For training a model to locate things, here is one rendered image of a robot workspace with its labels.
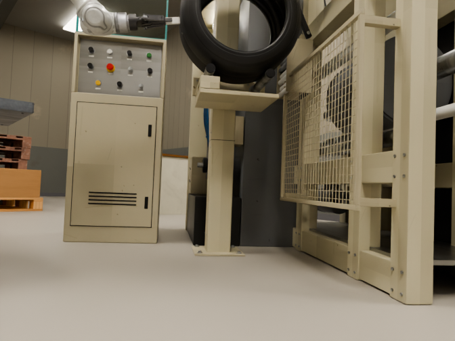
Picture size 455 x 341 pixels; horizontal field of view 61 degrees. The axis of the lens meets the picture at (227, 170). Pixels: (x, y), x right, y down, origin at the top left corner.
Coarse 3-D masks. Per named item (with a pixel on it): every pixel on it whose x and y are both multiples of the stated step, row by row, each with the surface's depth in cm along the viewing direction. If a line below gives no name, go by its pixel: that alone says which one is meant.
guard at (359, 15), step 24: (360, 24) 134; (336, 48) 156; (360, 48) 134; (336, 72) 154; (360, 72) 134; (360, 96) 133; (288, 120) 213; (312, 120) 177; (360, 120) 133; (336, 144) 151; (360, 144) 133; (288, 168) 209; (360, 168) 132; (336, 192) 149
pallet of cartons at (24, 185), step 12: (0, 168) 420; (12, 168) 430; (0, 180) 420; (12, 180) 430; (24, 180) 441; (36, 180) 451; (0, 192) 420; (12, 192) 430; (24, 192) 441; (36, 192) 451; (12, 204) 501; (24, 204) 476; (36, 204) 450
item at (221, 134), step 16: (224, 0) 217; (224, 16) 216; (224, 32) 216; (224, 112) 214; (224, 128) 214; (224, 144) 214; (224, 160) 213; (208, 176) 220; (224, 176) 213; (208, 192) 216; (224, 192) 213; (208, 208) 212; (224, 208) 212; (208, 224) 211; (224, 224) 212; (208, 240) 210; (224, 240) 212
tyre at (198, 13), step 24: (192, 0) 174; (264, 0) 207; (288, 0) 180; (192, 24) 174; (288, 24) 180; (192, 48) 180; (216, 48) 175; (264, 48) 177; (288, 48) 183; (216, 72) 187; (240, 72) 181; (264, 72) 186
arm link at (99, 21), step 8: (72, 0) 160; (80, 0) 159; (88, 0) 159; (96, 0) 162; (80, 8) 159; (88, 8) 155; (96, 8) 156; (104, 8) 161; (80, 16) 160; (88, 16) 156; (96, 16) 156; (104, 16) 158; (88, 24) 158; (96, 24) 158; (104, 24) 161; (96, 32) 166; (104, 32) 170
